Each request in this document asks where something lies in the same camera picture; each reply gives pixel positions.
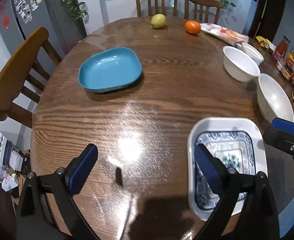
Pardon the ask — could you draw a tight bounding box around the white snack bag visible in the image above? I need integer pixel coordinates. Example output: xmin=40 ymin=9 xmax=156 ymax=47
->
xmin=200 ymin=23 xmax=249 ymax=47

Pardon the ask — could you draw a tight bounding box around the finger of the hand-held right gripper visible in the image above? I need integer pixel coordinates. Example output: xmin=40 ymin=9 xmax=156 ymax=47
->
xmin=263 ymin=117 xmax=294 ymax=167

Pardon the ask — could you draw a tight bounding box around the blue rounded dish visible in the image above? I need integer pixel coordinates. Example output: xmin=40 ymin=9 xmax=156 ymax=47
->
xmin=78 ymin=47 xmax=143 ymax=93

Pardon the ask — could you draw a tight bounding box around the dark wooden door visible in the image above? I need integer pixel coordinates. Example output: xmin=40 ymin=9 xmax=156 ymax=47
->
xmin=248 ymin=0 xmax=287 ymax=39

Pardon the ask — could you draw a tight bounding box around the white rectangular plate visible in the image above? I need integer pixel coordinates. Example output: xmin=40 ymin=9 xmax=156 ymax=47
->
xmin=188 ymin=117 xmax=268 ymax=222

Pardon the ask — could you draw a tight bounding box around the small white bowl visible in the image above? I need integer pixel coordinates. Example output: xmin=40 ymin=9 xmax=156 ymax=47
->
xmin=241 ymin=42 xmax=265 ymax=67

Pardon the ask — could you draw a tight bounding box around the yellow snack packet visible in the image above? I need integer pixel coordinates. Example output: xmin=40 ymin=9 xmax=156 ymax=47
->
xmin=255 ymin=36 xmax=276 ymax=53

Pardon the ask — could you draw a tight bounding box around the grey fridge with photos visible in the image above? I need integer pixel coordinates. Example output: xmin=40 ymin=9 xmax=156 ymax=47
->
xmin=0 ymin=0 xmax=88 ymax=55

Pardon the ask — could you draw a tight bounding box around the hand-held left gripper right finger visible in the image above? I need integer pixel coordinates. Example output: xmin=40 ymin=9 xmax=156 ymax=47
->
xmin=194 ymin=142 xmax=280 ymax=240

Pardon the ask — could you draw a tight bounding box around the crumpled white paper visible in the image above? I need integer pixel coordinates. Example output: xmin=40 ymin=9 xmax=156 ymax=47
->
xmin=1 ymin=173 xmax=19 ymax=192

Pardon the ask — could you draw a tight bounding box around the green pear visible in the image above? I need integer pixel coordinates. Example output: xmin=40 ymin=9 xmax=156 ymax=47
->
xmin=150 ymin=14 xmax=167 ymax=29

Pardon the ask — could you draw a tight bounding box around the orange fruit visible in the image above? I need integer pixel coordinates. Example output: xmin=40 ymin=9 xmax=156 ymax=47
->
xmin=184 ymin=20 xmax=202 ymax=35

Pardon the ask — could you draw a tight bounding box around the large white bowl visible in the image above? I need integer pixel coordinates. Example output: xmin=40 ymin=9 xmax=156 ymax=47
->
xmin=256 ymin=73 xmax=294 ymax=124

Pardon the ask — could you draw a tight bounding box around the blue patterned square plate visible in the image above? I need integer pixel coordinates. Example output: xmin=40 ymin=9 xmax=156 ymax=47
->
xmin=194 ymin=131 xmax=256 ymax=210

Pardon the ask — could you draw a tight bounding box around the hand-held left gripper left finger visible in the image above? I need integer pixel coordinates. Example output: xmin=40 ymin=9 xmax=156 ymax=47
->
xmin=16 ymin=143 xmax=99 ymax=240

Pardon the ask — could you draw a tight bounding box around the medium white bowl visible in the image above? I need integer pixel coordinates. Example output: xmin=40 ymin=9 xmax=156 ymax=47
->
xmin=223 ymin=45 xmax=261 ymax=82

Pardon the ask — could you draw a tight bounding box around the trailing green plant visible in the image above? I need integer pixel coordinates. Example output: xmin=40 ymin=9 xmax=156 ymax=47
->
xmin=52 ymin=0 xmax=89 ymax=21

